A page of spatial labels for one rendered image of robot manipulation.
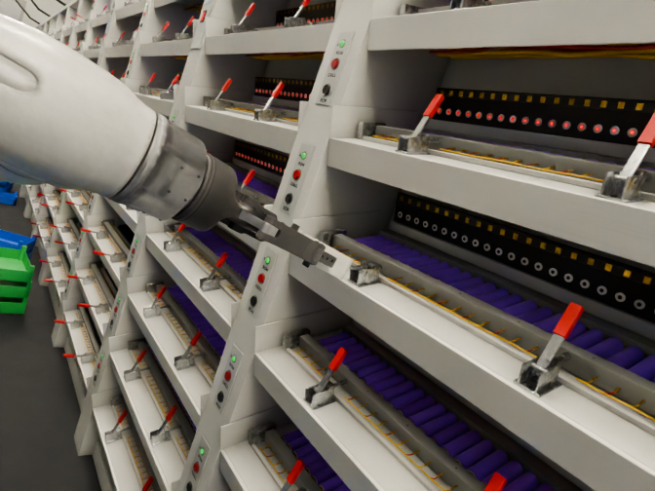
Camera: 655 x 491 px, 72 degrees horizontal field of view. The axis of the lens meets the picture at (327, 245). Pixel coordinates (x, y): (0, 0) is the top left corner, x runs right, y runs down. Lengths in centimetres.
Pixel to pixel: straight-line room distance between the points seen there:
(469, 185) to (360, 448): 36
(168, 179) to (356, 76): 43
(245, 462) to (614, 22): 80
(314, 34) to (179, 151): 53
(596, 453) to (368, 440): 29
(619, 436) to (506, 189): 25
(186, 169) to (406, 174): 30
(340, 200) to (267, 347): 28
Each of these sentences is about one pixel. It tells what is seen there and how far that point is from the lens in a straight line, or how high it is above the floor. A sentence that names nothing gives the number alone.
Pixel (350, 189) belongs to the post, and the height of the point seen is 106.
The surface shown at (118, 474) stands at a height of 17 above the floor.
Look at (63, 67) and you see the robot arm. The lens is 40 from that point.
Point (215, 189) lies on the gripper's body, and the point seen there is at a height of 101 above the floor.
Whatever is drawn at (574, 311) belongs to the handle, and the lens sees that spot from 49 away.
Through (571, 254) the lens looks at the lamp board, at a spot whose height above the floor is 107.
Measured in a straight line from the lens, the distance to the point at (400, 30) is 73.
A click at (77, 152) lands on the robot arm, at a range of 40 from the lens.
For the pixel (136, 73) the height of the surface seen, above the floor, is 120.
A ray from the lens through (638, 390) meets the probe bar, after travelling 52.
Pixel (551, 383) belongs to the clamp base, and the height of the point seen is 95.
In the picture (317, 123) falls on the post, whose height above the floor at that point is 114.
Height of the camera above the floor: 105
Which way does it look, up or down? 7 degrees down
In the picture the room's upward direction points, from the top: 20 degrees clockwise
